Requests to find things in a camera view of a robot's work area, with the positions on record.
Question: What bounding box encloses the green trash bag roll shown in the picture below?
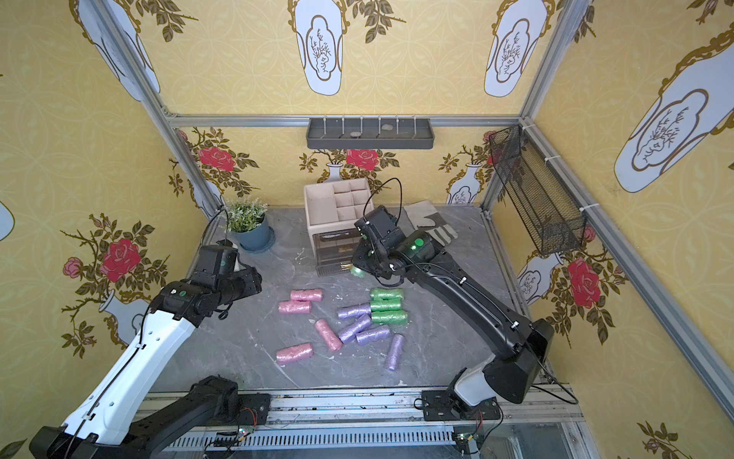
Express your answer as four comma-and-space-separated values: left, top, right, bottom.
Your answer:
370, 298, 401, 312
350, 266, 366, 278
370, 288, 404, 301
371, 310, 408, 324

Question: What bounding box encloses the beige drawer organizer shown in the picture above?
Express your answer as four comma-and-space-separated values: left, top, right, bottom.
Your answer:
304, 178, 374, 277

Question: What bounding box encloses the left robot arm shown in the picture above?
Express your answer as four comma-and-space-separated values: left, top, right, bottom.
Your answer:
29, 266, 262, 458

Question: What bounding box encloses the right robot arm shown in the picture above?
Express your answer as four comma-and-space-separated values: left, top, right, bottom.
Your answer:
353, 228, 554, 407

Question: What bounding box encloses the pink trash bag roll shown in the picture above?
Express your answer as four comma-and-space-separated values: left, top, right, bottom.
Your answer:
290, 289, 324, 302
278, 300, 312, 315
315, 319, 343, 353
276, 342, 313, 365

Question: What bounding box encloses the purple trash bag roll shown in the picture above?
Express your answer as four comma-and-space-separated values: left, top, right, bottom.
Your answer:
384, 334, 405, 372
356, 325, 391, 345
338, 315, 372, 344
338, 302, 372, 321

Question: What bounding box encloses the grey work glove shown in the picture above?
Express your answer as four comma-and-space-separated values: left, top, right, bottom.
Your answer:
404, 201, 458, 246

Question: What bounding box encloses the potted green plant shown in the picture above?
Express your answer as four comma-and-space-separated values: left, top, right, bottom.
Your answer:
225, 199, 275, 254

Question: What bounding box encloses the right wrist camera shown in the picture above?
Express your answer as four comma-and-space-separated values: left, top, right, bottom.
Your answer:
355, 206, 405, 249

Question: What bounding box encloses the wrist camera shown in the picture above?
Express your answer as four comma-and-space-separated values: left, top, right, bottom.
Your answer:
355, 206, 405, 249
189, 244, 237, 290

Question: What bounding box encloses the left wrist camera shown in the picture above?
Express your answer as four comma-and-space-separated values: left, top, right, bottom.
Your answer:
189, 244, 237, 290

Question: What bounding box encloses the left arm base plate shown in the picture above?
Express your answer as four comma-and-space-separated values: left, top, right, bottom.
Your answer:
227, 392, 271, 426

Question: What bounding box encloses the grey wall shelf tray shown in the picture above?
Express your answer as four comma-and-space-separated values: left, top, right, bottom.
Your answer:
306, 116, 436, 150

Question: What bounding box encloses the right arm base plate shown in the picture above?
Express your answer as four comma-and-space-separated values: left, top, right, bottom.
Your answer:
416, 389, 502, 422

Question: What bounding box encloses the black wire mesh basket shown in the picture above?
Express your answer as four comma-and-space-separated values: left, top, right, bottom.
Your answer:
487, 126, 587, 256

